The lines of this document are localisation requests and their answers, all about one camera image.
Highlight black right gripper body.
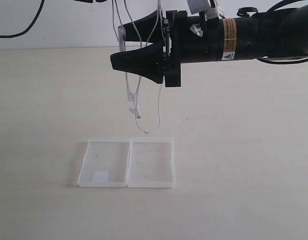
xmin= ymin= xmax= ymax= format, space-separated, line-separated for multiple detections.
xmin=164 ymin=10 xmax=223 ymax=88

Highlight white wired earphones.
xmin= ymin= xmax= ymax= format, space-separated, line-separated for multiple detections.
xmin=111 ymin=0 xmax=167 ymax=133

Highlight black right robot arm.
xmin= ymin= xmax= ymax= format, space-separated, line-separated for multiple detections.
xmin=110 ymin=0 xmax=308 ymax=88

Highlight clear plastic hinged case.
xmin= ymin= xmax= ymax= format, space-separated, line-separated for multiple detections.
xmin=77 ymin=137 xmax=176 ymax=188

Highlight white sticker in case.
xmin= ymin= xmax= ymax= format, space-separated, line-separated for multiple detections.
xmin=92 ymin=171 xmax=110 ymax=184

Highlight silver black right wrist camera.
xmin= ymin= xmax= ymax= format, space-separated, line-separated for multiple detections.
xmin=187 ymin=0 xmax=220 ymax=20

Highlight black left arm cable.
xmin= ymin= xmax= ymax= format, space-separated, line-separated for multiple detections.
xmin=0 ymin=0 xmax=46 ymax=39

